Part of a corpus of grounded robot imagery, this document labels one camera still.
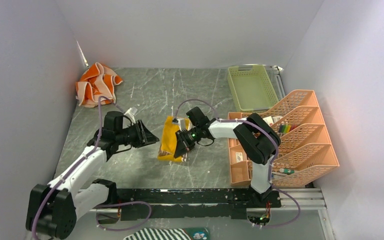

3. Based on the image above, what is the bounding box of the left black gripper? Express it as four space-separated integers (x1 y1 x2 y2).
115 118 160 148

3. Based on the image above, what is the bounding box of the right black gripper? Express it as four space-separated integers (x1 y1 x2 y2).
174 125 202 158

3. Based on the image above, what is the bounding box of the brown yellow bear towel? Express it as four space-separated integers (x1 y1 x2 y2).
157 115 192 163

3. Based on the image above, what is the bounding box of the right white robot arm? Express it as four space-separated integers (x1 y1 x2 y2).
174 107 281 207

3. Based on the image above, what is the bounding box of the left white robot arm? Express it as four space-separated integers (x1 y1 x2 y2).
25 107 159 240

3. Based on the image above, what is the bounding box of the orange plastic compartment tray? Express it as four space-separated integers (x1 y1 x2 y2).
226 111 279 188

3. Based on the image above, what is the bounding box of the orange white crumpled towel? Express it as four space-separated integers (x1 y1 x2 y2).
75 62 123 108

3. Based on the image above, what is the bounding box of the teal cartoon card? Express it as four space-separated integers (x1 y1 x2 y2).
182 227 211 240

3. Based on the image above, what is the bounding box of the green plastic basket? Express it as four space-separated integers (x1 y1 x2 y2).
227 64 279 112

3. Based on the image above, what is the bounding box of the black white striped cloth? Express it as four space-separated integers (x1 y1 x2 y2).
123 228 192 240

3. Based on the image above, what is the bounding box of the colourful markers set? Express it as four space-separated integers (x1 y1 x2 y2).
278 124 293 134

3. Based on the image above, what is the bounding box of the orange plastic file organizer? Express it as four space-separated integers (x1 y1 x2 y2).
262 89 340 188

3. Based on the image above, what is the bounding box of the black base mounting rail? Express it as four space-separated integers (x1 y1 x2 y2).
97 188 282 221

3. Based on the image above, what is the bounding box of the aluminium frame rail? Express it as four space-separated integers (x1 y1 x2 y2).
87 188 334 240

